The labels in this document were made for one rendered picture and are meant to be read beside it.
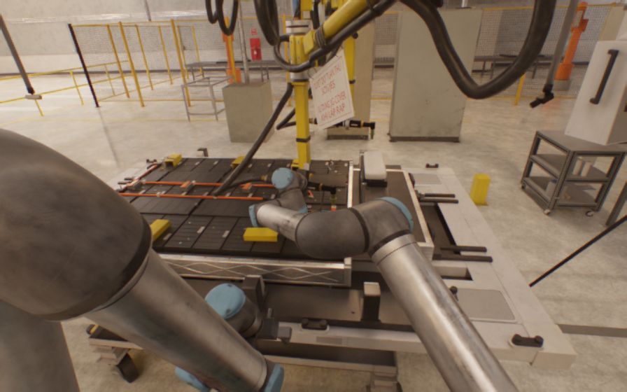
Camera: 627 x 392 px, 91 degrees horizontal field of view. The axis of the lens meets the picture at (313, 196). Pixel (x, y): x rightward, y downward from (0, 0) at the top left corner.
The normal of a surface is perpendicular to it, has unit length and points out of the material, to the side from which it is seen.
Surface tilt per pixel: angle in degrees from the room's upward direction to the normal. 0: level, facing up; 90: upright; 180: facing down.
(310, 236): 64
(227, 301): 19
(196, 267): 90
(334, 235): 58
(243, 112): 90
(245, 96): 90
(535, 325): 0
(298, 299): 0
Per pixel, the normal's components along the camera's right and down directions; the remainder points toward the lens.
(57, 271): 0.56, 0.21
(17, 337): 0.88, 0.18
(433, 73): -0.12, 0.47
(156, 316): 0.75, 0.39
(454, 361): -0.56, -0.20
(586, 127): -0.95, 0.17
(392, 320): -0.03, -0.88
